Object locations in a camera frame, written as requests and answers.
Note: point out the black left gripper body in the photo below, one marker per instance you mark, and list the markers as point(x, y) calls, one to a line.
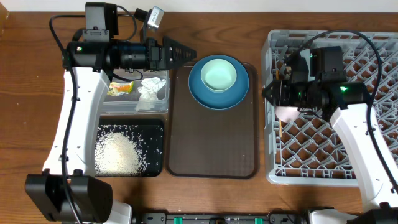
point(132, 56)

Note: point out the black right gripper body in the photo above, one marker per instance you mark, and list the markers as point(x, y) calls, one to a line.
point(299, 94)

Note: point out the wooden chopstick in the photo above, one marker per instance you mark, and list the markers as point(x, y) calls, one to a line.
point(280, 122)

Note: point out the pink cup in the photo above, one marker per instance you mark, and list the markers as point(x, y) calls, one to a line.
point(287, 113)

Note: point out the white tissue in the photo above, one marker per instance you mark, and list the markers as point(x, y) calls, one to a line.
point(149, 90)

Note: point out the yellow green snack wrapper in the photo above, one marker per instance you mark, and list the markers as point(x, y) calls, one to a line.
point(118, 89)

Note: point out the mint green bowl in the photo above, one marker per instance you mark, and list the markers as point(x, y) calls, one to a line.
point(218, 75)

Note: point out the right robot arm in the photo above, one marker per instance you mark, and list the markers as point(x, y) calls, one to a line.
point(352, 117)

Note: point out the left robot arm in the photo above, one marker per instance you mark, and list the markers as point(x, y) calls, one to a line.
point(67, 190)

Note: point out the grey dishwasher rack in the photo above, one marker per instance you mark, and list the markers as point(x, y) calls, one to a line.
point(309, 151)

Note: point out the clear plastic bin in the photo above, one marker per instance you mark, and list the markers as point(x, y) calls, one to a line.
point(126, 104)

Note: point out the dark blue plate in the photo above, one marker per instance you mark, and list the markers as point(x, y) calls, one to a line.
point(218, 101)

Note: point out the black tray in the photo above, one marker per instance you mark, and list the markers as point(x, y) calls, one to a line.
point(152, 133)

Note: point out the brown serving tray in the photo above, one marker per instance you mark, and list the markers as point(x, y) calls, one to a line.
point(212, 143)

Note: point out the spilled white rice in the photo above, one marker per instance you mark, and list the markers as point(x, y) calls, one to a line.
point(116, 154)

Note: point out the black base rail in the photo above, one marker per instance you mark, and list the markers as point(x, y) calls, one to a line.
point(278, 217)

